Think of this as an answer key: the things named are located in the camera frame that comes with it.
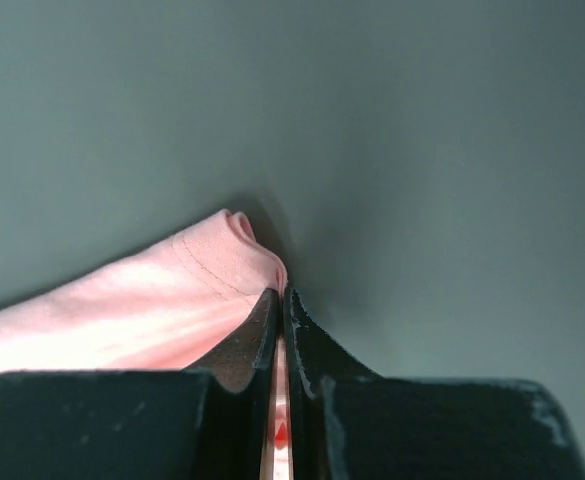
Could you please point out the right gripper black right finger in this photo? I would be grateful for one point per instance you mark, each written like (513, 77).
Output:
(349, 422)

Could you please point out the salmon pink t shirt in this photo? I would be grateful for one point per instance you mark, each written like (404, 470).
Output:
(162, 309)

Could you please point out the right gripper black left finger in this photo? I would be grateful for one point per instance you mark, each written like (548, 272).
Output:
(213, 420)

